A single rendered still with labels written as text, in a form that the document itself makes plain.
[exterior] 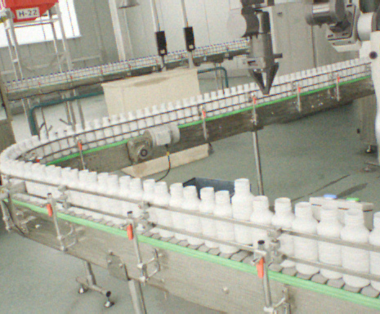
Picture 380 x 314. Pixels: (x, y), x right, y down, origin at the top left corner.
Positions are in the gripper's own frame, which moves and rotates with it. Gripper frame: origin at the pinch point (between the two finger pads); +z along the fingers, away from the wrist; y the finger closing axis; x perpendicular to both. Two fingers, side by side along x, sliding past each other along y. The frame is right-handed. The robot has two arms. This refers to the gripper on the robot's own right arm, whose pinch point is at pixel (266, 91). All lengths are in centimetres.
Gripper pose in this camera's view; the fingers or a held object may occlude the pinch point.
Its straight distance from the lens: 116.0
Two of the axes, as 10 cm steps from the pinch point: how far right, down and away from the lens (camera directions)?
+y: -6.5, 2.9, -7.1
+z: 1.4, 9.6, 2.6
